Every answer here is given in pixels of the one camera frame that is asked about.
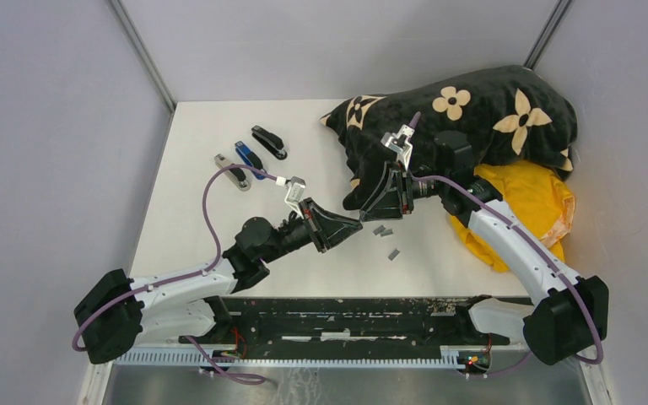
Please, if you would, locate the blue stapler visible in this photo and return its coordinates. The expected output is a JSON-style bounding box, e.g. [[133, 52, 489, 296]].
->
[[235, 141, 267, 180]]

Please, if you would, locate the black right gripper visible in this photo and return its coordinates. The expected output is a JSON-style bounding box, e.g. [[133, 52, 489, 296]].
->
[[359, 161, 449, 223]]

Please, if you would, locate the black floral plush pillow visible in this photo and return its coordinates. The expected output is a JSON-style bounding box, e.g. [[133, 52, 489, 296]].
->
[[321, 65, 578, 211]]

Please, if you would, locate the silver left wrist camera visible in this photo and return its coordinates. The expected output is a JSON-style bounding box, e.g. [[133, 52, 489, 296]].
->
[[275, 176, 306, 217]]

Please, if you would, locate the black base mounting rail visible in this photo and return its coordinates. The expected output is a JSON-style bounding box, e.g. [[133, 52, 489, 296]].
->
[[196, 297, 510, 360]]

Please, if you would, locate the beige stapler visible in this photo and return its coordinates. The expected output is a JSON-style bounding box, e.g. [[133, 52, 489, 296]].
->
[[213, 154, 251, 192]]

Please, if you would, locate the white slotted cable duct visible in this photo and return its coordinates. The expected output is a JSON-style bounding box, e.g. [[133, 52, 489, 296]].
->
[[112, 345, 493, 371]]

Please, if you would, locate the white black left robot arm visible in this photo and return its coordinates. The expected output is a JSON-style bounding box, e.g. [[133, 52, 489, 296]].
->
[[73, 198, 363, 365]]

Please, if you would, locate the black stapler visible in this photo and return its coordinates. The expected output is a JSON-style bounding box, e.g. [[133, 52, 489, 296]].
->
[[251, 126, 288, 160]]

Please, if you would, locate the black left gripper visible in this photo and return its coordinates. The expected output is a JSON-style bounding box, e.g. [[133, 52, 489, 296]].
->
[[261, 197, 363, 264]]

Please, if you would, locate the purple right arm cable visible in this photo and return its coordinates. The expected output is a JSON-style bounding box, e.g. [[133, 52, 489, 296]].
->
[[408, 111, 605, 378]]

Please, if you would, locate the yellow crumpled cloth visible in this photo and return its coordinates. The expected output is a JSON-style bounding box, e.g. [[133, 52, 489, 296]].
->
[[474, 161, 576, 262]]

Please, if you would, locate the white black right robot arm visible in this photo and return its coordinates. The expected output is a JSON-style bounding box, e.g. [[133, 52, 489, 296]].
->
[[360, 125, 609, 365]]

